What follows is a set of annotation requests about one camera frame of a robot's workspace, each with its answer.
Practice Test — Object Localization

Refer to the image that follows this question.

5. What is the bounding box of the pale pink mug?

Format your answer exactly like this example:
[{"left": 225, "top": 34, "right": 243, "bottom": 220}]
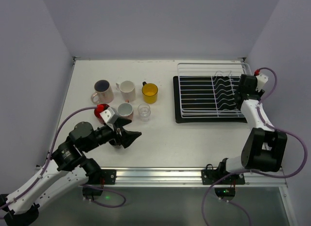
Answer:
[{"left": 91, "top": 80, "right": 114, "bottom": 104}]

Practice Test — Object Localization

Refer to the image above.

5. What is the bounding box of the dark brown cup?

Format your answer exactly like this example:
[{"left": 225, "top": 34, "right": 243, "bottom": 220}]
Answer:
[{"left": 109, "top": 141, "right": 122, "bottom": 149}]

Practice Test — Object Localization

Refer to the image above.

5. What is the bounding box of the red mug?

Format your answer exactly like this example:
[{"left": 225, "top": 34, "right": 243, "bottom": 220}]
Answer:
[{"left": 94, "top": 104, "right": 109, "bottom": 124}]

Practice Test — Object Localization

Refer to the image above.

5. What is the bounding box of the white faceted mug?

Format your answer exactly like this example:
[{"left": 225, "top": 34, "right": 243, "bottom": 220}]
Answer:
[{"left": 116, "top": 80, "right": 136, "bottom": 102}]

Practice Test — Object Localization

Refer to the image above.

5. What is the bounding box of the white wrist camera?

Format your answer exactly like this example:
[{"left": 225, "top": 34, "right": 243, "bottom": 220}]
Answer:
[
  {"left": 256, "top": 73, "right": 269, "bottom": 91},
  {"left": 100, "top": 107, "right": 119, "bottom": 124}
]

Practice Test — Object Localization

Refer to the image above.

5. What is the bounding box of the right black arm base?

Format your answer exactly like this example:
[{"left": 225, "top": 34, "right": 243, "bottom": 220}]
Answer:
[{"left": 201, "top": 160, "right": 245, "bottom": 200}]

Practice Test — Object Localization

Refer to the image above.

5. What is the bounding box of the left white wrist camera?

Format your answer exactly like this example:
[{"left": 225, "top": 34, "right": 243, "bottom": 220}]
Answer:
[{"left": 100, "top": 107, "right": 119, "bottom": 124}]

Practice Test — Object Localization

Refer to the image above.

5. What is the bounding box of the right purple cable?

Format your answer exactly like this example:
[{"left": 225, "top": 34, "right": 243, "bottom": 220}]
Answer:
[{"left": 201, "top": 67, "right": 309, "bottom": 226}]

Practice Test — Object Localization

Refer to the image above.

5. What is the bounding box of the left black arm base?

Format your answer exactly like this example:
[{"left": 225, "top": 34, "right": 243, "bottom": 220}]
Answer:
[{"left": 82, "top": 169, "right": 117, "bottom": 200}]

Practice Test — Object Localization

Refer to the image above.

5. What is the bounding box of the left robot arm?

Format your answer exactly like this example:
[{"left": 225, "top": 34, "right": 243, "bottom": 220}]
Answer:
[{"left": 0, "top": 118, "right": 142, "bottom": 226}]

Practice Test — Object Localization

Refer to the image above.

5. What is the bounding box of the aluminium mounting rail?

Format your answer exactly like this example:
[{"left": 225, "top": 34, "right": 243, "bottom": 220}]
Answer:
[{"left": 102, "top": 167, "right": 287, "bottom": 187}]

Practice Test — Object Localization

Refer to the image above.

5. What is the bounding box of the black drain tray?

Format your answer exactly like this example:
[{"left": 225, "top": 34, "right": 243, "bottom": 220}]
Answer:
[{"left": 173, "top": 76, "right": 246, "bottom": 123}]

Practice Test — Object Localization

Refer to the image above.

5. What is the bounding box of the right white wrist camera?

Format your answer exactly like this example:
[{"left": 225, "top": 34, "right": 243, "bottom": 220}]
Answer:
[{"left": 256, "top": 73, "right": 269, "bottom": 91}]

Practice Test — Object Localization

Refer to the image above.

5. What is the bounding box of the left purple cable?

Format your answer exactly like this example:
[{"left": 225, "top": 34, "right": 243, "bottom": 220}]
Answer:
[{"left": 0, "top": 104, "right": 104, "bottom": 211}]

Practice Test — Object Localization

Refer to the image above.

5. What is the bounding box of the purple cable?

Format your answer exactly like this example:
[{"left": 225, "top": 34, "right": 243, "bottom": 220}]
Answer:
[
  {"left": 0, "top": 104, "right": 104, "bottom": 211},
  {"left": 201, "top": 67, "right": 309, "bottom": 226}
]

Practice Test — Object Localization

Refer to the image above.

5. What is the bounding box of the clear glass cup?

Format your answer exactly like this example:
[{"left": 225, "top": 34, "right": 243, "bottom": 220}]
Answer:
[{"left": 138, "top": 104, "right": 151, "bottom": 122}]

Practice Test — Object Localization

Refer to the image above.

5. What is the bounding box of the salmon pink mug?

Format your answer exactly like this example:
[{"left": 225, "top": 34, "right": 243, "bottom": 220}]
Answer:
[{"left": 117, "top": 103, "right": 134, "bottom": 120}]

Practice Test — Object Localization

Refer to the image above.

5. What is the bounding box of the yellow mug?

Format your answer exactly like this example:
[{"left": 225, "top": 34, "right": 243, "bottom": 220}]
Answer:
[{"left": 141, "top": 82, "right": 158, "bottom": 104}]

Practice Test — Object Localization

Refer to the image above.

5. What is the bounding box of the white wire dish rack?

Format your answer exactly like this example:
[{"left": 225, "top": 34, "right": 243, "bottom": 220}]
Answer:
[{"left": 173, "top": 61, "right": 264, "bottom": 123}]

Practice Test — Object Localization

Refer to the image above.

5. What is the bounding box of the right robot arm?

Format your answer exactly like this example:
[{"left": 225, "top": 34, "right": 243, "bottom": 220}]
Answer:
[{"left": 216, "top": 74, "right": 287, "bottom": 175}]

